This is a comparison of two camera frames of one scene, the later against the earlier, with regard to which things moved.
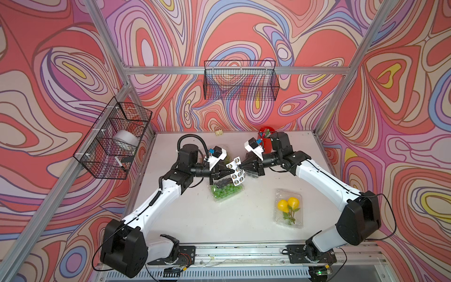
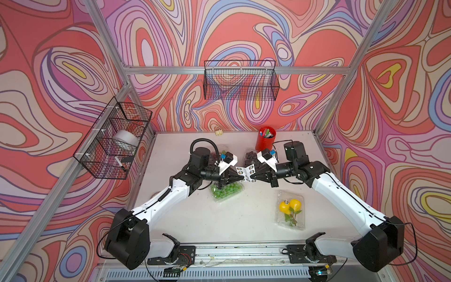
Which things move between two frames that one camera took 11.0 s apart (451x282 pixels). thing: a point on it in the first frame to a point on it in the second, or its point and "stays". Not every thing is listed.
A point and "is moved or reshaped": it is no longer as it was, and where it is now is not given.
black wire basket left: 110,148 stays
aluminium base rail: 369,261 stays
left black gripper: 215,174 to 225,178
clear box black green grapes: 224,188 stays
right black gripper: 247,164 to 263,173
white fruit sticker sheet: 238,175 is moved or reshaped
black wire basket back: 243,80 stays
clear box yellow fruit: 288,208 stays
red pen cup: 265,137 stays
